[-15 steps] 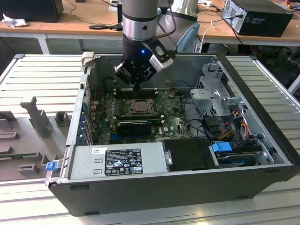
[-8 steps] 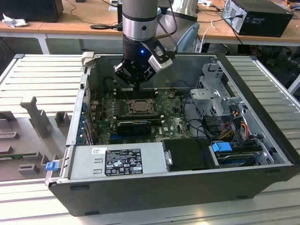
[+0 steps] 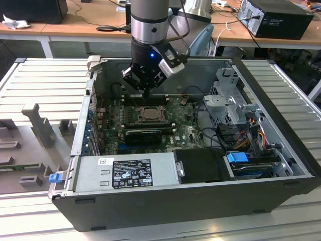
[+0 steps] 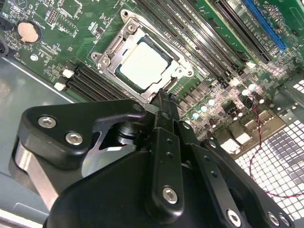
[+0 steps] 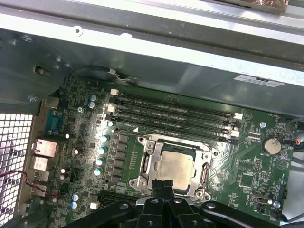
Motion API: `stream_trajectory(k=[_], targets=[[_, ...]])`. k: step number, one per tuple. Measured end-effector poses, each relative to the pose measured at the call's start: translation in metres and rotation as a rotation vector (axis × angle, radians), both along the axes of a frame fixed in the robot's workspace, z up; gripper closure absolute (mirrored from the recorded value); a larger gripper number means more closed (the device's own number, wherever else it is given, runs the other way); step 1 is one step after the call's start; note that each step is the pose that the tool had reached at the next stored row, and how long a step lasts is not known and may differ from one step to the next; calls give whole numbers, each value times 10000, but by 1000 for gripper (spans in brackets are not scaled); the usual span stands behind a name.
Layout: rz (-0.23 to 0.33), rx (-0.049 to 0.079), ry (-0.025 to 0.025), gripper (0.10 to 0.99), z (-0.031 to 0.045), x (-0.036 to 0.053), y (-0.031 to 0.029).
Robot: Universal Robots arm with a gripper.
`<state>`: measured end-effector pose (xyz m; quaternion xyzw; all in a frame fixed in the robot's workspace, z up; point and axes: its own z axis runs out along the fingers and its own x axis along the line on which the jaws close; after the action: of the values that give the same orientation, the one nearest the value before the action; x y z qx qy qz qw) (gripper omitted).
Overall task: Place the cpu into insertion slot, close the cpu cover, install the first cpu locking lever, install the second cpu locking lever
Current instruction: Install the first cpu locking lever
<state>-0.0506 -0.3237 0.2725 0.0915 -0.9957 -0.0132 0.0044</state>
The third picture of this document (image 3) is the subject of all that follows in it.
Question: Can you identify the black cable coil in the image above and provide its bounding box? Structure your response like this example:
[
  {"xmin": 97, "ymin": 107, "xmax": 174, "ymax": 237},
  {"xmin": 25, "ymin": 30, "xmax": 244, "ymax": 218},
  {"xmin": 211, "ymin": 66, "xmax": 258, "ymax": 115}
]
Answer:
[{"xmin": 96, "ymin": 24, "xmax": 131, "ymax": 34}]

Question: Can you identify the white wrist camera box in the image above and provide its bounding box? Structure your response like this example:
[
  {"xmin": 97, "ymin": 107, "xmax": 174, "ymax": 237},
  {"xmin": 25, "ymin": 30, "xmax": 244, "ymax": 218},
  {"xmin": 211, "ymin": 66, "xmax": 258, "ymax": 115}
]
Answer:
[{"xmin": 158, "ymin": 58, "xmax": 186, "ymax": 76}]

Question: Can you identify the grey parts rack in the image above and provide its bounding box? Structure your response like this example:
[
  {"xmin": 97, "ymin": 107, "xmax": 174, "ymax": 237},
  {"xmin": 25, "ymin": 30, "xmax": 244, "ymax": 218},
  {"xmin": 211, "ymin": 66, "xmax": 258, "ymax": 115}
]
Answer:
[{"xmin": 0, "ymin": 102, "xmax": 79, "ymax": 195}]

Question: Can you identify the black camera bracket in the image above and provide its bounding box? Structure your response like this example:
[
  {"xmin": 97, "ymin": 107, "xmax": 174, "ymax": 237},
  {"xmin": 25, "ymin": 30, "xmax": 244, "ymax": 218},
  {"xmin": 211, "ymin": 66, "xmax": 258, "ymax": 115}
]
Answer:
[{"xmin": 149, "ymin": 41, "xmax": 188, "ymax": 65}]

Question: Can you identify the black RAM slot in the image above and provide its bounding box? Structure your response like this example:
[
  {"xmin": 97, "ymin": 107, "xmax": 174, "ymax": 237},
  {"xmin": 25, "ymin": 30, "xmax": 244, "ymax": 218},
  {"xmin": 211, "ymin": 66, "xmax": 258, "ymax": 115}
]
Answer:
[
  {"xmin": 122, "ymin": 93, "xmax": 169, "ymax": 97},
  {"xmin": 124, "ymin": 101, "xmax": 169, "ymax": 106},
  {"xmin": 124, "ymin": 99, "xmax": 169, "ymax": 103},
  {"xmin": 121, "ymin": 127, "xmax": 176, "ymax": 131},
  {"xmin": 121, "ymin": 124, "xmax": 176, "ymax": 128},
  {"xmin": 123, "ymin": 96, "xmax": 169, "ymax": 100},
  {"xmin": 121, "ymin": 122, "xmax": 176, "ymax": 126}
]

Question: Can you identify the green motherboard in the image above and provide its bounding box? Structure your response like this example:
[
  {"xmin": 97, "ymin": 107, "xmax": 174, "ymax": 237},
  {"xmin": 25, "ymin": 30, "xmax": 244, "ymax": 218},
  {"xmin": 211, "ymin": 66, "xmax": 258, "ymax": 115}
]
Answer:
[{"xmin": 99, "ymin": 96, "xmax": 210, "ymax": 156}]

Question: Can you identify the silver topped CPU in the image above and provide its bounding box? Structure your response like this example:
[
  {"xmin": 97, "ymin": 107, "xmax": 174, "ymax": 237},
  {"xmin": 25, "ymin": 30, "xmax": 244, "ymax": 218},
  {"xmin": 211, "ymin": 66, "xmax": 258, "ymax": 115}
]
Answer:
[{"xmin": 142, "ymin": 108, "xmax": 162, "ymax": 119}]

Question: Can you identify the white cable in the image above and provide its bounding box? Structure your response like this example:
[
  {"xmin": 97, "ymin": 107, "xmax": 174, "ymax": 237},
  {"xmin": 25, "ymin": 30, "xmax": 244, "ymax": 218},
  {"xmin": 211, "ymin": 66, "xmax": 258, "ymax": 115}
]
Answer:
[{"xmin": 209, "ymin": 22, "xmax": 233, "ymax": 57}]

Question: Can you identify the green RAM stick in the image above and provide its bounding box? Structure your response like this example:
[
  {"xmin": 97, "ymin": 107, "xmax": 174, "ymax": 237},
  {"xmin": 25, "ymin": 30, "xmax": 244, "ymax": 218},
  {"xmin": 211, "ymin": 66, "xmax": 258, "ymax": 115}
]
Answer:
[
  {"xmin": 0, "ymin": 163, "xmax": 41, "ymax": 171},
  {"xmin": 122, "ymin": 127, "xmax": 176, "ymax": 134}
]

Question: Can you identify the coloured power wire bundle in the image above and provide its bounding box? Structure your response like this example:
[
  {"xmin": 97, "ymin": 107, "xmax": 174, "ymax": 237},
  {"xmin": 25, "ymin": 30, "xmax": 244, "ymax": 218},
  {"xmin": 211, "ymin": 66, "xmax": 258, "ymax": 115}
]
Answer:
[{"xmin": 233, "ymin": 129, "xmax": 267, "ymax": 151}]

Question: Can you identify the black graphics card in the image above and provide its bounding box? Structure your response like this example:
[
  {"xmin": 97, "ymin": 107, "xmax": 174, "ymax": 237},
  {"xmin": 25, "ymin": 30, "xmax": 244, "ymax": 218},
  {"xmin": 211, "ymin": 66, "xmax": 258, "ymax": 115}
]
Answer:
[{"xmin": 124, "ymin": 129, "xmax": 163, "ymax": 146}]

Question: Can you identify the pale blue teach pendant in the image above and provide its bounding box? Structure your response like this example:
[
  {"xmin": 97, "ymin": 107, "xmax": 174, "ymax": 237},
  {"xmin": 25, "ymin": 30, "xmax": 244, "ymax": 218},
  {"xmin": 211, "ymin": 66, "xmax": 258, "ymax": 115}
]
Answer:
[{"xmin": 188, "ymin": 24, "xmax": 214, "ymax": 57}]

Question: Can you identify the pale grey case latch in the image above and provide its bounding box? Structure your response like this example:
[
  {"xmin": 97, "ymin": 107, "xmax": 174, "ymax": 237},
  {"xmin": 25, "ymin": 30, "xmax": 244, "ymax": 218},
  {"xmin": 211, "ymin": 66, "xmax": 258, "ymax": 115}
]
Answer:
[{"xmin": 86, "ymin": 55, "xmax": 102, "ymax": 81}]

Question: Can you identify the silver power supply unit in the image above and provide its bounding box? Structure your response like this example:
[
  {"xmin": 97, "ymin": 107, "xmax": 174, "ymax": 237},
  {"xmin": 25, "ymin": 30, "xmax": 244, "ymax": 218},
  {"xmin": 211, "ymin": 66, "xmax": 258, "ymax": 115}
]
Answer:
[{"xmin": 72, "ymin": 152, "xmax": 183, "ymax": 193}]

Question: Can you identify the black desktop computer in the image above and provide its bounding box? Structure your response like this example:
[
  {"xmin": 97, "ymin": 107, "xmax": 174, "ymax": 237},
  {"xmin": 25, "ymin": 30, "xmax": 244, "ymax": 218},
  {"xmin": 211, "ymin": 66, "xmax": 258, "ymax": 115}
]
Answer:
[{"xmin": 237, "ymin": 0, "xmax": 315, "ymax": 41}]

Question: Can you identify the black cable bundle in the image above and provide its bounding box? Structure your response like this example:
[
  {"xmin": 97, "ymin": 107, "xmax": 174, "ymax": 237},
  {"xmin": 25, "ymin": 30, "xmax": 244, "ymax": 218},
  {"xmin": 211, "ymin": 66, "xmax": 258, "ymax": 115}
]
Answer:
[{"xmin": 195, "ymin": 99, "xmax": 241, "ymax": 151}]

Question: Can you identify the blue plastic case clip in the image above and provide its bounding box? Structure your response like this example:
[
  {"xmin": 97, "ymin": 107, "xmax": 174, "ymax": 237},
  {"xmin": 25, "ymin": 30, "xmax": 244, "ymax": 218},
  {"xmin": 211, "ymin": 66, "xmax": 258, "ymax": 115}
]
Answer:
[{"xmin": 49, "ymin": 172, "xmax": 63, "ymax": 184}]

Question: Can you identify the black computer case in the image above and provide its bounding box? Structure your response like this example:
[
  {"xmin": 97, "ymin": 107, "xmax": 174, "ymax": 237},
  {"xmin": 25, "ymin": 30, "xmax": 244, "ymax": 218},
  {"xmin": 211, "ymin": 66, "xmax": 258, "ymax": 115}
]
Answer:
[{"xmin": 0, "ymin": 0, "xmax": 68, "ymax": 25}]

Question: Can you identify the CPU socket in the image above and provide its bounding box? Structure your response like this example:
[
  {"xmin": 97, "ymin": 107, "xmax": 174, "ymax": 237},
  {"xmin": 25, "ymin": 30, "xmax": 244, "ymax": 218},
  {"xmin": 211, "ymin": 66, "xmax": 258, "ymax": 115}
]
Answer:
[{"xmin": 135, "ymin": 105, "xmax": 169, "ymax": 124}]

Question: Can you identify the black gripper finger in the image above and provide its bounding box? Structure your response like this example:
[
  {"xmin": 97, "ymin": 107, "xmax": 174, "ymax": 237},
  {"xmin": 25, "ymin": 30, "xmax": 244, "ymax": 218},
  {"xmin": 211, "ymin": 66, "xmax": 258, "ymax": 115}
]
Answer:
[
  {"xmin": 146, "ymin": 71, "xmax": 168, "ymax": 98},
  {"xmin": 122, "ymin": 65, "xmax": 147, "ymax": 98}
]

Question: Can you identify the black open PC case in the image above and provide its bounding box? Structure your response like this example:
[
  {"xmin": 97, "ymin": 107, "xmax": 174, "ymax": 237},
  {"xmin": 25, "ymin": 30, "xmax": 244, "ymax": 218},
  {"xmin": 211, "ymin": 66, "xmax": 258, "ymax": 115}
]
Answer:
[{"xmin": 47, "ymin": 56, "xmax": 321, "ymax": 233}]

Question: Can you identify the black plastic shroud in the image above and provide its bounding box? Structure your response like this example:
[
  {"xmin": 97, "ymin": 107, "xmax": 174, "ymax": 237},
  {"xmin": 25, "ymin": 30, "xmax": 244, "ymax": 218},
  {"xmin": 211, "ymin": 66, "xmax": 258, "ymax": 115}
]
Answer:
[{"xmin": 173, "ymin": 147, "xmax": 236, "ymax": 184}]

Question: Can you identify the metal socket cover frame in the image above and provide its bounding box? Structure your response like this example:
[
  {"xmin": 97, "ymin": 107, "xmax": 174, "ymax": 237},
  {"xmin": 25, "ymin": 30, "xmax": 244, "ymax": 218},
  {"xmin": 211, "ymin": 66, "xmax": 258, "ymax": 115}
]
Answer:
[{"xmin": 137, "ymin": 106, "xmax": 167, "ymax": 123}]

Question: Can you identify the silver metal drive cage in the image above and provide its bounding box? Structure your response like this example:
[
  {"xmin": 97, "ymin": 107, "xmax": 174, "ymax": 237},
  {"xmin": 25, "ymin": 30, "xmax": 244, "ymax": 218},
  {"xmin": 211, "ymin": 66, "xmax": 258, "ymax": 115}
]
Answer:
[{"xmin": 202, "ymin": 66, "xmax": 268, "ymax": 134}]

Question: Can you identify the hard disk in blue carrier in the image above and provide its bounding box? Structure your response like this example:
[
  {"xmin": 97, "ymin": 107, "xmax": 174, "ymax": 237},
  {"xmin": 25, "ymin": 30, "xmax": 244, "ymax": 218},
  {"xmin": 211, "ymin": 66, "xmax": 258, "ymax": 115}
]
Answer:
[{"xmin": 225, "ymin": 152, "xmax": 280, "ymax": 181}]

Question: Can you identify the crumpled white paper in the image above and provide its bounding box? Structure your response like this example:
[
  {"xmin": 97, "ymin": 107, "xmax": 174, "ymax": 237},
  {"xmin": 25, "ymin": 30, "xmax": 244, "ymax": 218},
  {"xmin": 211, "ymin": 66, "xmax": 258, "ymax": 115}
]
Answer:
[{"xmin": 2, "ymin": 14, "xmax": 31, "ymax": 31}]

